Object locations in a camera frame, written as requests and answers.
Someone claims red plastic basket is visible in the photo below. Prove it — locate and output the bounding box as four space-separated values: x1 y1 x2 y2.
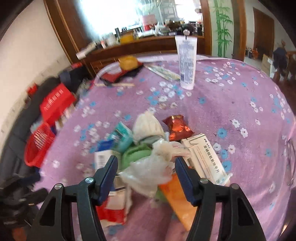
24 123 55 168

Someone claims white medicine box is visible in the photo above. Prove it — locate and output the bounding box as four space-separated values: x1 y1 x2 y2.
181 133 232 186

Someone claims yellow bowl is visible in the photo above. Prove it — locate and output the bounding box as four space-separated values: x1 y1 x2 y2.
118 56 138 71

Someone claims green patterned flat packet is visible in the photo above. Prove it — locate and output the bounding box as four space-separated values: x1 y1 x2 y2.
144 64 180 82

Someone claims brown wooden counter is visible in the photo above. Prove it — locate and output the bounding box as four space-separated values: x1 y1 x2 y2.
81 34 206 78

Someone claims red black pouch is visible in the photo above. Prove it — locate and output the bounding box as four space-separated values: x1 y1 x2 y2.
99 62 144 85

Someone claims black leather sofa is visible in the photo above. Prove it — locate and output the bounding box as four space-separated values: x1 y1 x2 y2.
0 77 63 186

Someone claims orange packet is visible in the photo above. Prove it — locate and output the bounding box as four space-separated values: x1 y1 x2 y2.
159 173 197 231

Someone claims white lotion tube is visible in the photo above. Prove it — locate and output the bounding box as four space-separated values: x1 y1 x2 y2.
175 36 197 90

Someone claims red white carton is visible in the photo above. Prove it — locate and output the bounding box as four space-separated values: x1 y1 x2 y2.
96 175 132 228

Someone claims red foil snack wrapper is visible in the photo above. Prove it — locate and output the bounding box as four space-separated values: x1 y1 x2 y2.
163 114 194 142

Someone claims blue white box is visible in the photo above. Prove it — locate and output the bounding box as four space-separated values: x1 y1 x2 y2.
94 140 121 171

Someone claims purple floral tablecloth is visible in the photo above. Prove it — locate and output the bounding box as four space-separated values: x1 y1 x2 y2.
36 59 295 240

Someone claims white plastic bag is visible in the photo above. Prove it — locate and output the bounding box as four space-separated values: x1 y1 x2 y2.
119 138 191 198

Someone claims red gift bag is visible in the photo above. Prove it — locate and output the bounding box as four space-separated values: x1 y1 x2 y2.
40 83 76 126

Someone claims teal tissue pack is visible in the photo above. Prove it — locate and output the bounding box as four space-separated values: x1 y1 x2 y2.
107 121 133 153

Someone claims wooden chopstick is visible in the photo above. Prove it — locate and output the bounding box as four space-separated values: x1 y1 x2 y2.
94 83 134 87

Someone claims green knotted towel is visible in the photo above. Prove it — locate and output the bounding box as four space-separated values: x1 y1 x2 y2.
121 144 152 170

